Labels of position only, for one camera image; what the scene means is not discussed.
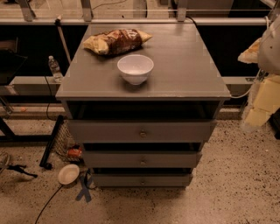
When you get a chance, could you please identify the grey top drawer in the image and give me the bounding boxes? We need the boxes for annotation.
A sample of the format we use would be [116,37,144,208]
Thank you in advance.
[68,120,216,144]

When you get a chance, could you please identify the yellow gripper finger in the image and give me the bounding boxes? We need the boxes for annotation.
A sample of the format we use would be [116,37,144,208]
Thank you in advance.
[237,38,261,64]
[241,107,271,132]

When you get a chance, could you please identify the mesh basket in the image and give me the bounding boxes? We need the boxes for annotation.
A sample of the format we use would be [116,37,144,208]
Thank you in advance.
[52,121,81,162]

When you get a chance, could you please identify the clear plastic water bottle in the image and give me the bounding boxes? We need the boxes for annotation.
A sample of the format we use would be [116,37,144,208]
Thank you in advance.
[48,55,63,83]

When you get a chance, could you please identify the yellow brown chip bag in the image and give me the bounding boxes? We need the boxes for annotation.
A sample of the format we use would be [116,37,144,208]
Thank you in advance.
[83,29,152,55]

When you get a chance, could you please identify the orange can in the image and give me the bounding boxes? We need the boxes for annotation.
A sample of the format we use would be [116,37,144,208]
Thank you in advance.
[67,148,82,158]

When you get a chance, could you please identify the grey metal rail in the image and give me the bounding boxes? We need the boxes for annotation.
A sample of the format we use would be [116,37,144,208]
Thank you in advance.
[0,17,266,26]

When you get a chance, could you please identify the grey drawer cabinet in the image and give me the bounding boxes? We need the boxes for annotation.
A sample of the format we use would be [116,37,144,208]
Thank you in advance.
[56,23,230,183]

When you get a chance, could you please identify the grey bottom drawer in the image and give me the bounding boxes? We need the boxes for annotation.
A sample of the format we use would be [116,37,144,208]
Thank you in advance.
[93,174,193,187]

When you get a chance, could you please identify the black metal bar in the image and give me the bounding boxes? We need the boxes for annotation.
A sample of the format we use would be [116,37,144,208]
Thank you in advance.
[39,115,63,170]

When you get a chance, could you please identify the white bowl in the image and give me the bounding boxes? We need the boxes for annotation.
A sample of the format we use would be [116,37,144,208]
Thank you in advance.
[117,54,154,85]

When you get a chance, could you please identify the grey middle drawer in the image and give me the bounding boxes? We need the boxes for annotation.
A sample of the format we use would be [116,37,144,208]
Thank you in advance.
[82,151,202,168]

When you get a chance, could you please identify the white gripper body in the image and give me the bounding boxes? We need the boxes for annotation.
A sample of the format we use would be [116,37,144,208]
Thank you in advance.
[253,74,280,114]

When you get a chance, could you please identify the black clamp on floor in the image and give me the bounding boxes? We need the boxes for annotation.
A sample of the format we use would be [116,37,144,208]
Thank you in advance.
[7,164,38,178]

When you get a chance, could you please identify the black floor cable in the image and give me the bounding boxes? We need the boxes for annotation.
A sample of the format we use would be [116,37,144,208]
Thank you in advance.
[34,185,64,224]

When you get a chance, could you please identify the white cable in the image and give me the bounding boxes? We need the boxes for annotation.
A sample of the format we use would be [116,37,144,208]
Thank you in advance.
[229,15,270,100]

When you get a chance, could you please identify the grey drawer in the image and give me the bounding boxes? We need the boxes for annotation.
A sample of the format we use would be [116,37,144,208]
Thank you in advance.
[93,174,193,187]
[68,120,216,144]
[82,151,202,168]

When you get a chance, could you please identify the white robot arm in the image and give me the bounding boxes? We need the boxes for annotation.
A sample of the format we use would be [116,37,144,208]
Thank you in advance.
[238,16,280,132]

